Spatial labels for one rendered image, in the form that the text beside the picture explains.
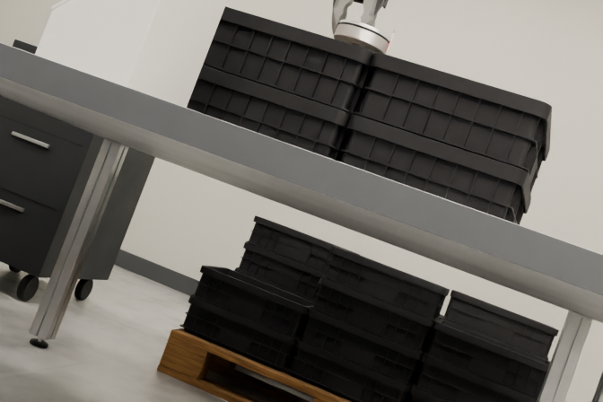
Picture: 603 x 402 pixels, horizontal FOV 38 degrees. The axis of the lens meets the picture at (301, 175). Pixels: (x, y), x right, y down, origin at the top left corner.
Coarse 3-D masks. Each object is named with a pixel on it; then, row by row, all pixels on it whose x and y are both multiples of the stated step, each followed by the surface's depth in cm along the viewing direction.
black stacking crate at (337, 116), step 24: (216, 72) 149; (192, 96) 150; (216, 96) 149; (240, 96) 148; (264, 96) 146; (288, 96) 144; (240, 120) 147; (264, 120) 146; (288, 120) 145; (312, 120) 144; (336, 120) 142; (312, 144) 143; (336, 144) 145
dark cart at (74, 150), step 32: (0, 96) 325; (0, 128) 323; (32, 128) 320; (64, 128) 317; (0, 160) 321; (32, 160) 318; (64, 160) 316; (128, 160) 349; (0, 192) 319; (32, 192) 317; (64, 192) 314; (128, 192) 359; (0, 224) 318; (32, 224) 315; (64, 224) 317; (128, 224) 370; (0, 256) 316; (32, 256) 313; (96, 256) 351; (32, 288) 320
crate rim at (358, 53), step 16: (224, 16) 150; (240, 16) 149; (256, 16) 148; (272, 32) 147; (288, 32) 146; (304, 32) 145; (320, 48) 144; (336, 48) 143; (352, 48) 143; (368, 64) 143
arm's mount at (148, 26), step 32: (64, 0) 120; (96, 0) 119; (128, 0) 118; (160, 0) 117; (192, 0) 127; (224, 0) 138; (64, 32) 120; (96, 32) 119; (128, 32) 118; (160, 32) 120; (192, 32) 130; (64, 64) 119; (96, 64) 118; (128, 64) 117; (160, 64) 124; (192, 64) 134; (160, 96) 127
